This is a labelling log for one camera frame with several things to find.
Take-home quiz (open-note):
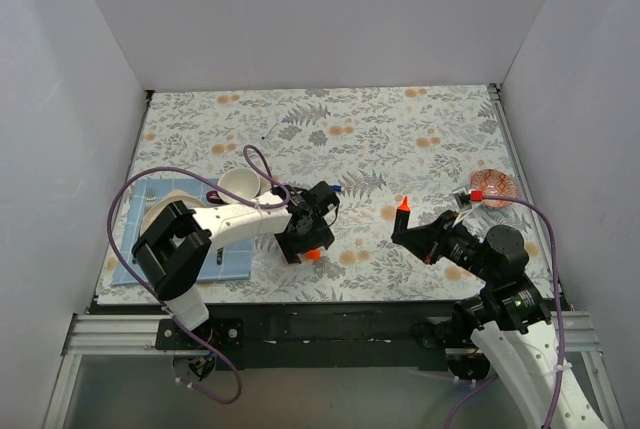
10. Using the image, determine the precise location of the orange highlighter cap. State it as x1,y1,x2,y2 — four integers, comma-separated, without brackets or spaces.
306,249,322,260

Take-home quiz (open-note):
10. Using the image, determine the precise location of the black orange highlighter marker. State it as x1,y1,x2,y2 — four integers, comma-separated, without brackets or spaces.
393,196,411,233

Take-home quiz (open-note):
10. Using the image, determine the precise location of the thin white pen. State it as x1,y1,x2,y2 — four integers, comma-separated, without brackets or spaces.
261,122,279,140

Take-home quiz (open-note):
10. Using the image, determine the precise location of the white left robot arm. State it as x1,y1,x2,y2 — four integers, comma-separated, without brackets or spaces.
132,181,340,349

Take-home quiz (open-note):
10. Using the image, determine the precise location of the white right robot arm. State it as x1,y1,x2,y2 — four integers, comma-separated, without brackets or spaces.
391,208,605,428

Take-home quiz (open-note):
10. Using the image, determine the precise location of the red patterned bowl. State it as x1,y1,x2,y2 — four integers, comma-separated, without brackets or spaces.
470,169,518,198

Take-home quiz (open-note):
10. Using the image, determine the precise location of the brown white mug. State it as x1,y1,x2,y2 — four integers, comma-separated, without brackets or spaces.
206,167,261,205

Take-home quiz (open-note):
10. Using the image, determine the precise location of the cream ceramic plate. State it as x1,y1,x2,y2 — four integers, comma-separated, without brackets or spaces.
139,189,206,235

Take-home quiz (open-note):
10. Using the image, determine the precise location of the silver fork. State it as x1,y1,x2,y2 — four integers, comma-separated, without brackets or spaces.
145,187,156,212

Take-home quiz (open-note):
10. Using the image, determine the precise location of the light blue checkered cloth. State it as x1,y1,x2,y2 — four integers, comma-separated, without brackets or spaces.
119,178,253,283

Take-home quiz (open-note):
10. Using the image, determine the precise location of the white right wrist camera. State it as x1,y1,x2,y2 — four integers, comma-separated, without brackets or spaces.
453,188,483,213

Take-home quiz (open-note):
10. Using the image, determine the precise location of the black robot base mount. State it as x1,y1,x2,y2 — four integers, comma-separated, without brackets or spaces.
155,302,492,381

